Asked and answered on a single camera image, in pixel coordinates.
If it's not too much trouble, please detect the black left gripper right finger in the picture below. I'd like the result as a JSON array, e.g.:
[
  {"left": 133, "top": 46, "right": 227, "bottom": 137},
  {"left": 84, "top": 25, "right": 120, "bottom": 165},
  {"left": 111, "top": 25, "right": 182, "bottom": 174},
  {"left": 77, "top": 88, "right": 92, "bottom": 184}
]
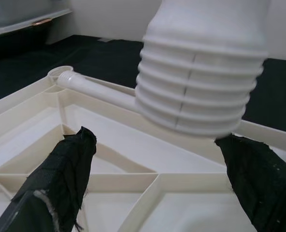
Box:
[{"left": 214, "top": 134, "right": 286, "bottom": 232}]

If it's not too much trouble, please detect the black tablecloth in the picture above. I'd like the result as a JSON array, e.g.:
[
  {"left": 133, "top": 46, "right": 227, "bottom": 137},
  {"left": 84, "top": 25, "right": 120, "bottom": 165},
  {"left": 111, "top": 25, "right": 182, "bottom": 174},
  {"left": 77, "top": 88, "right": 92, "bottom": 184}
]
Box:
[{"left": 0, "top": 35, "right": 286, "bottom": 133}]

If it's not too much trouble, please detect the clear plastic container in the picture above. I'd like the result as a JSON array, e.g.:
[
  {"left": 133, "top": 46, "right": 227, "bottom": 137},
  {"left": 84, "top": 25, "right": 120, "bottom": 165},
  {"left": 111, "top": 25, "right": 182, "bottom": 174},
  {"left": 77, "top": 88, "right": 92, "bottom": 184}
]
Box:
[{"left": 0, "top": 0, "right": 72, "bottom": 37}]

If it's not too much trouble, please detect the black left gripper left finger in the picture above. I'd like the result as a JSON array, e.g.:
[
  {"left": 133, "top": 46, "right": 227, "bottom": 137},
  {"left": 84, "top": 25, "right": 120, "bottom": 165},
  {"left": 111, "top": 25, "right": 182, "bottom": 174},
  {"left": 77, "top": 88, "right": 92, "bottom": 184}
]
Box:
[{"left": 0, "top": 126, "right": 97, "bottom": 232}]

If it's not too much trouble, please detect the white plastic table top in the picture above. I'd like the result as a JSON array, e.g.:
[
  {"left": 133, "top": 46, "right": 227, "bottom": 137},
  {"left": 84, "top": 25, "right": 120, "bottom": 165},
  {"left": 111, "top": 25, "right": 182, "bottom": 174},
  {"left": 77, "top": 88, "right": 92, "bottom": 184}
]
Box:
[{"left": 0, "top": 65, "right": 286, "bottom": 232}]

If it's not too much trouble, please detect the white plastic table leg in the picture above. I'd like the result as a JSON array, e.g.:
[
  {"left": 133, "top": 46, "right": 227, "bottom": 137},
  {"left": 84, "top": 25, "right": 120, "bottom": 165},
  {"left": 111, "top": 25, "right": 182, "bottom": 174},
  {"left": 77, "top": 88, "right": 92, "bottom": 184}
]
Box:
[
  {"left": 134, "top": 0, "right": 271, "bottom": 140},
  {"left": 56, "top": 71, "right": 140, "bottom": 114}
]

